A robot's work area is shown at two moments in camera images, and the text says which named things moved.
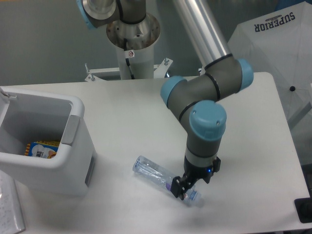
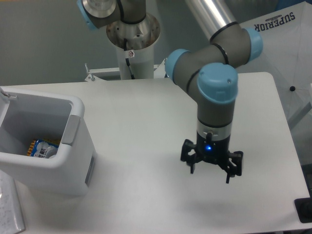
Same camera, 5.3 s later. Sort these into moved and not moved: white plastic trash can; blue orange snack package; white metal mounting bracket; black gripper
Moved: black gripper
Not moved: blue orange snack package; white plastic trash can; white metal mounting bracket
